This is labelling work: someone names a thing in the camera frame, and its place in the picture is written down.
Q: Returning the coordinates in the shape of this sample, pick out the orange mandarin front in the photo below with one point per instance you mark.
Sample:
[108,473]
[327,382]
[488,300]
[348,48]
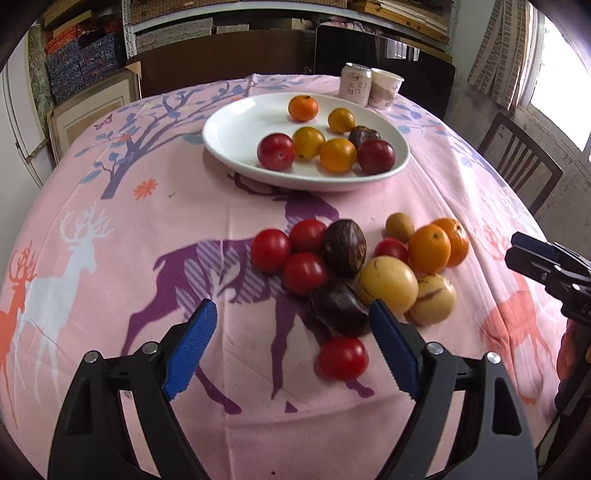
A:
[308,142]

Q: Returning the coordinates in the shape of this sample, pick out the framed picture on floor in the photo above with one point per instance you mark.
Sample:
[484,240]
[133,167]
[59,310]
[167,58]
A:
[68,120]

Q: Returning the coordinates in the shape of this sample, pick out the pink deer print tablecloth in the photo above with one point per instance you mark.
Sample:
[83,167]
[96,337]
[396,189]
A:
[139,223]

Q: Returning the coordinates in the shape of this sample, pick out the pink drink can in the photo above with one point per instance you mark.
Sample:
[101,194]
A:
[356,81]

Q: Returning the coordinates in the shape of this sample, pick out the small orange mandarin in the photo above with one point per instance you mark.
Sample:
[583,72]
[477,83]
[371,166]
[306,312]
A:
[303,108]

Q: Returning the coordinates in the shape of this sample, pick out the small dark red plum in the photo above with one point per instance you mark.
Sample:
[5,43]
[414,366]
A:
[276,152]

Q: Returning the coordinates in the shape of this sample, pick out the dark wooden cabinet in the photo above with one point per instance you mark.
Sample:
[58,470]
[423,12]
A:
[428,79]

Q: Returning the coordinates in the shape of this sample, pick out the white paper cup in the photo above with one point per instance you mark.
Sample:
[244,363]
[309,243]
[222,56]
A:
[385,88]

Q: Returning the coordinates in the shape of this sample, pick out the small orange tomato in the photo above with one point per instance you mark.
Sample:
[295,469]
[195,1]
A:
[341,120]

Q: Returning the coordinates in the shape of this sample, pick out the metal storage shelf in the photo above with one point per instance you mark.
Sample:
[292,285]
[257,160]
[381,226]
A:
[413,23]

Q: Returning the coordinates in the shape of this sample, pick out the dark wooden chair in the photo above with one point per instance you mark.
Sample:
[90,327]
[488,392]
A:
[521,158]

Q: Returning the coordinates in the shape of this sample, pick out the dark purple passion fruit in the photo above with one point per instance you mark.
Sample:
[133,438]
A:
[344,248]

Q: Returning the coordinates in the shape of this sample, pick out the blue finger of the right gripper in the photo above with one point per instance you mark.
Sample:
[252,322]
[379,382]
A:
[535,246]
[528,264]

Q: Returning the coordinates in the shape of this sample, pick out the large dark red plum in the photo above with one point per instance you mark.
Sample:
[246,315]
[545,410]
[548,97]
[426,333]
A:
[376,156]

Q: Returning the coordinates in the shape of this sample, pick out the yellow round melon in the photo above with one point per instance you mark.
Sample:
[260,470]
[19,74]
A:
[391,280]

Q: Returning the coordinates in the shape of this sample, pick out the purple passion fruit front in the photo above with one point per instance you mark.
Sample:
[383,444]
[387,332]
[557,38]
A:
[361,134]

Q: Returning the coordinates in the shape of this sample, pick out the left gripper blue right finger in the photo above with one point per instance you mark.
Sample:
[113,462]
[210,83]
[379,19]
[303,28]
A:
[493,440]

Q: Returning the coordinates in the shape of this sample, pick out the small green kiwi fruit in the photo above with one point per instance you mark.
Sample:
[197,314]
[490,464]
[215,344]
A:
[400,226]

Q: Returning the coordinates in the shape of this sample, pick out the yellow striped pepino melon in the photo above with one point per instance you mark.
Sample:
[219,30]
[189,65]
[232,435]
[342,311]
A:
[436,301]

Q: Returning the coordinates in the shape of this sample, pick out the red cherry tomato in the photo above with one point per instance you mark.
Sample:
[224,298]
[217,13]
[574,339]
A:
[307,236]
[303,273]
[392,247]
[343,359]
[270,250]

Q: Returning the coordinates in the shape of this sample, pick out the yellow orange tomato front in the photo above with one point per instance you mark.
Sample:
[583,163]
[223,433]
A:
[338,155]

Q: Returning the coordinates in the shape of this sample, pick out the person right hand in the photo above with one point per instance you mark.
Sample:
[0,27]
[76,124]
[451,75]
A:
[567,355]

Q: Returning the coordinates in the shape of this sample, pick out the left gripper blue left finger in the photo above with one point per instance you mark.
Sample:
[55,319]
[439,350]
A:
[91,438]

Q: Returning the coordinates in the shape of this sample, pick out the white oval plate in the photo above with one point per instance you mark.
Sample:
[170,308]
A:
[233,133]

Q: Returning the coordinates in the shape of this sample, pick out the large orange mandarin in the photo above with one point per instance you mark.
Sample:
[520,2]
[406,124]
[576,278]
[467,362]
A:
[459,240]

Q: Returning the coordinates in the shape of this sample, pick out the patterned curtain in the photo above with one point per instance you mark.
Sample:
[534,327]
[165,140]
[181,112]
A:
[499,68]

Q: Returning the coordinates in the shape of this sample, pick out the wrinkled purple passion fruit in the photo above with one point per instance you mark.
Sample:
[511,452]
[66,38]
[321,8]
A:
[336,305]

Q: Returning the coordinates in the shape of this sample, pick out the orange mandarin back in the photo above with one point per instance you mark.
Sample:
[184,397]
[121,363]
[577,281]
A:
[429,250]

